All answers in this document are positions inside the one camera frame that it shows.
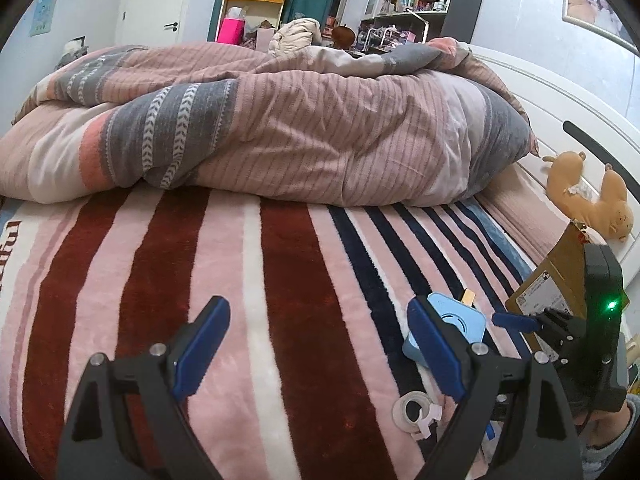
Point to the grey baby stroller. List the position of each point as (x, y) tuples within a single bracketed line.
[(74, 49)]

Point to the cardboard box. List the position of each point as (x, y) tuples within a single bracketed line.
[(556, 283)]

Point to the beige puffy jacket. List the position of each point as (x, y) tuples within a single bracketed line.
[(295, 35)]

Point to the light blue square case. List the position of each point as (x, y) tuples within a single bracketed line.
[(469, 321)]

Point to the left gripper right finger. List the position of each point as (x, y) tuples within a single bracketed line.
[(538, 439)]

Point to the yellow shelf cabinet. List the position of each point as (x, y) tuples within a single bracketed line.
[(252, 12)]

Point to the white headboard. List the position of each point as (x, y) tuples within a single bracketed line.
[(568, 118)]

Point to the clear tape dispenser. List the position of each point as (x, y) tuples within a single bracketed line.
[(415, 414)]

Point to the magenta gift bag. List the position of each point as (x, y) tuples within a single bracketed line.
[(231, 31)]

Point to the white door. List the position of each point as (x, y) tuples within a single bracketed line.
[(151, 23)]

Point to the gold rectangular bar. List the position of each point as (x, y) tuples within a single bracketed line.
[(468, 297)]

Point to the person's grey sleeve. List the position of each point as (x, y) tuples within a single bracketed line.
[(606, 435)]

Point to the brown plush toy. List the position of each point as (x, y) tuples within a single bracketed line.
[(607, 211)]

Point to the blue wall poster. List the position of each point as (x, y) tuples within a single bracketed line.
[(42, 18)]

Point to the framed wall picture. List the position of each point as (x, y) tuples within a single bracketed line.
[(599, 17)]

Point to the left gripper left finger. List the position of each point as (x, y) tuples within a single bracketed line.
[(98, 440)]

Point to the pink grey striped duvet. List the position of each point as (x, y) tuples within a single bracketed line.
[(424, 125)]

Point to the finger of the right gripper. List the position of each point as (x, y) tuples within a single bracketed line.
[(520, 323)]

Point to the dark bookshelf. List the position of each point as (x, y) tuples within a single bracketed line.
[(417, 20)]

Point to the striped fleece blanket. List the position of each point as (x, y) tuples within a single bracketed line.
[(304, 382)]

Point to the pink ribbed bed sheet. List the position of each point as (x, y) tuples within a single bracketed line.
[(518, 203)]

